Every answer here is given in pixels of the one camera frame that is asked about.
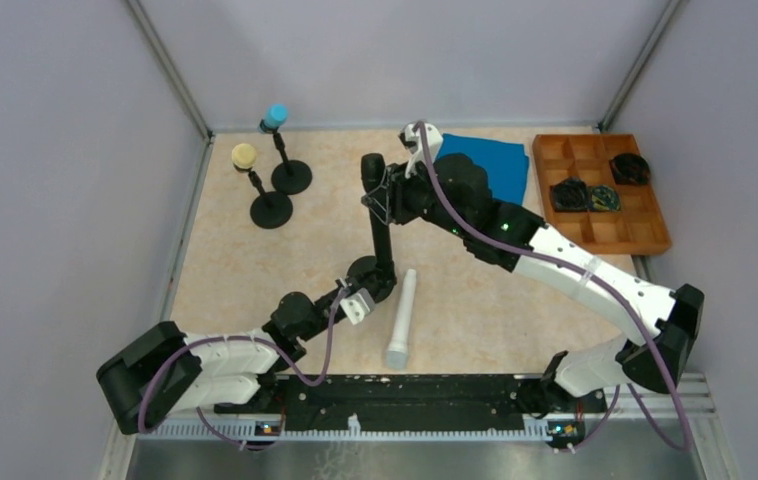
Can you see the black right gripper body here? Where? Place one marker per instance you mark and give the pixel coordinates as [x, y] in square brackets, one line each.
[392, 194]

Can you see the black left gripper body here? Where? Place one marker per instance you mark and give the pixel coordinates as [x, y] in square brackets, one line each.
[366, 281]

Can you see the black toy microphone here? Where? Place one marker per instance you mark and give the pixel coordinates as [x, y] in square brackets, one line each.
[374, 179]

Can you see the white toy microphone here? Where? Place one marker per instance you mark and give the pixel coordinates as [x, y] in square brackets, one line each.
[397, 351]

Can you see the black mic stand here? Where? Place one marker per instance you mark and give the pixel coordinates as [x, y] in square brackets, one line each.
[364, 273]
[270, 209]
[290, 177]

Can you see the blue toy microphone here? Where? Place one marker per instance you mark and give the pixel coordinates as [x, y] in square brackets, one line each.
[273, 119]

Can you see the yellow toy microphone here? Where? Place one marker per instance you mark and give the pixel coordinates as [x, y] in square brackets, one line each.
[244, 157]

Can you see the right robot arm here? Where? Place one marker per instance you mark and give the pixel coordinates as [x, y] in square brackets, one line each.
[658, 326]

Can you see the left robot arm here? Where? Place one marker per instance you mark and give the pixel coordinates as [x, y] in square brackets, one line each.
[166, 370]

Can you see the blue folded cloth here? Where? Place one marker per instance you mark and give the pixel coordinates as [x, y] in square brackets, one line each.
[506, 163]

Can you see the wooden compartment tray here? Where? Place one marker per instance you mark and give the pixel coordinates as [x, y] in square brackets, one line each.
[595, 189]

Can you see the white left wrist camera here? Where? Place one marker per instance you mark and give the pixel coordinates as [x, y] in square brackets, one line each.
[357, 306]

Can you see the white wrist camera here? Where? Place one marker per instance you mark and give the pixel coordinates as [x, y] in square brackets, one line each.
[415, 136]
[357, 306]

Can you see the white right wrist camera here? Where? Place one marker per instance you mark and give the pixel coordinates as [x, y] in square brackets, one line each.
[415, 136]

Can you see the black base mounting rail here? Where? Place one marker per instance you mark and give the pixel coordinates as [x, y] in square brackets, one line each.
[414, 403]

